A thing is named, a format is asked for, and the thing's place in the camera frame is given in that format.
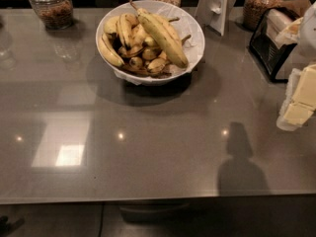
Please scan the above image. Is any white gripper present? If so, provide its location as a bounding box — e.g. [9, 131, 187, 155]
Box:
[276, 65, 316, 131]

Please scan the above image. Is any large yellow-green banana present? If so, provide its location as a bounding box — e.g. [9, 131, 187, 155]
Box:
[129, 1, 189, 68]

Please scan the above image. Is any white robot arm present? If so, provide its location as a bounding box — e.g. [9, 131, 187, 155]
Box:
[276, 2, 316, 131]

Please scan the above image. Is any small yellow banana bottom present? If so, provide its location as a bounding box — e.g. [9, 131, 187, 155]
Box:
[147, 57, 166, 74]

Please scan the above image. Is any white ceramic bowl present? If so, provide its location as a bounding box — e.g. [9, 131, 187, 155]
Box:
[96, 0, 205, 86]

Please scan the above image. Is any spotted yellow banana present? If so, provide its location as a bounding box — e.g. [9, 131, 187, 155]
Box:
[117, 13, 135, 49]

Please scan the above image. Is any yellow banana left edge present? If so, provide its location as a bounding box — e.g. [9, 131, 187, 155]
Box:
[98, 34, 124, 67]

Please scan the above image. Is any yellow banana upper left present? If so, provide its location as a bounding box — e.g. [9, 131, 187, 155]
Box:
[104, 16, 119, 37]

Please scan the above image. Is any glass jar with granola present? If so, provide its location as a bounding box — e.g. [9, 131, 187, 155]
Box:
[243, 0, 284, 31]

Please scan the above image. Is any white stand board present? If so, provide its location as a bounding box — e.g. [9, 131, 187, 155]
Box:
[195, 0, 236, 36]

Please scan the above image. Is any glass jar with nuts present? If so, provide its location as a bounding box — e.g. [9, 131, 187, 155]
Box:
[29, 0, 73, 30]

